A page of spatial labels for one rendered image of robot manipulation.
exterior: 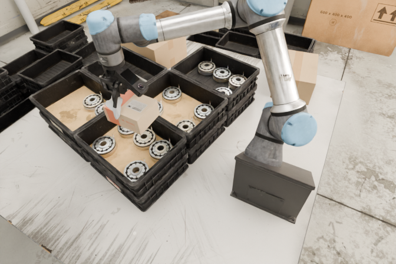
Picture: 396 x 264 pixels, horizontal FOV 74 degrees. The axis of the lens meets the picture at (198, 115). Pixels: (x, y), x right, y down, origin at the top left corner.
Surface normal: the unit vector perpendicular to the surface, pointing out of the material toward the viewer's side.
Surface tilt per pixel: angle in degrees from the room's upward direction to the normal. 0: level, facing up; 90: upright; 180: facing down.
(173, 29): 73
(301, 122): 61
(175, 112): 0
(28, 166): 0
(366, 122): 0
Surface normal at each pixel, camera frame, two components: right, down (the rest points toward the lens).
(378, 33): -0.48, 0.42
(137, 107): -0.04, -0.69
